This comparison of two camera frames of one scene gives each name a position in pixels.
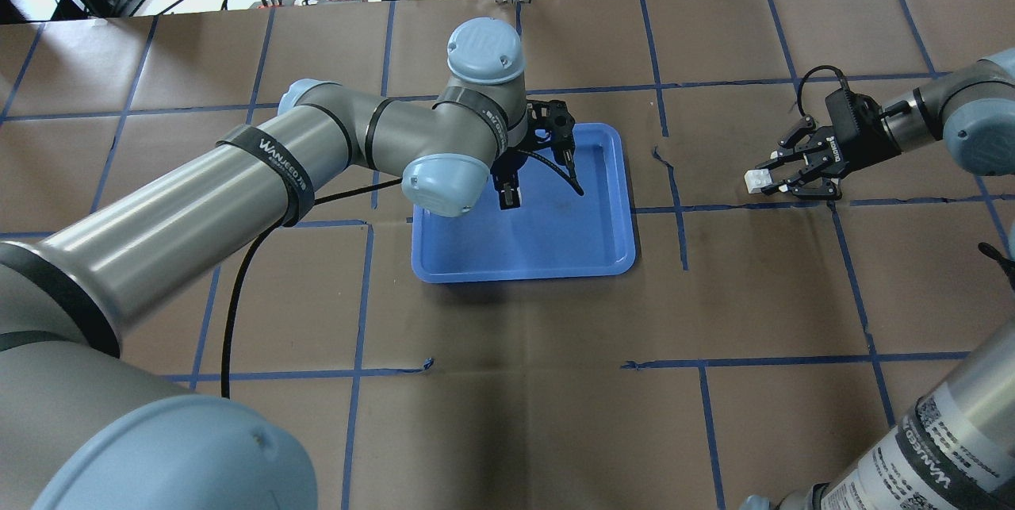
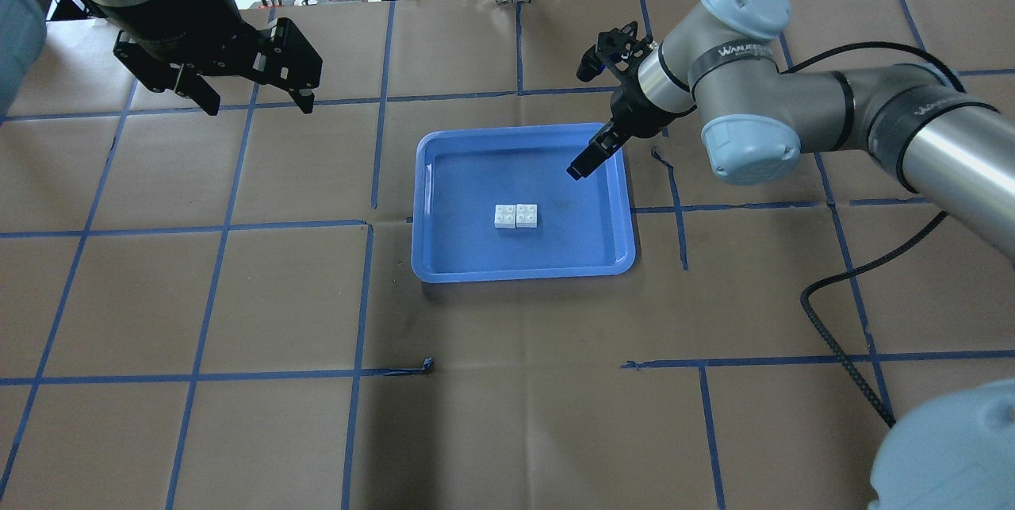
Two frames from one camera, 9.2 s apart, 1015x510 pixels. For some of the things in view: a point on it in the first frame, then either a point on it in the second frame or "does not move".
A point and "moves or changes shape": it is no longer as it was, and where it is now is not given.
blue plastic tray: (553, 235) does not move
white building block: (756, 179) moves or changes shape
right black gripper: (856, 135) → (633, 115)
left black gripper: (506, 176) → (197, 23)
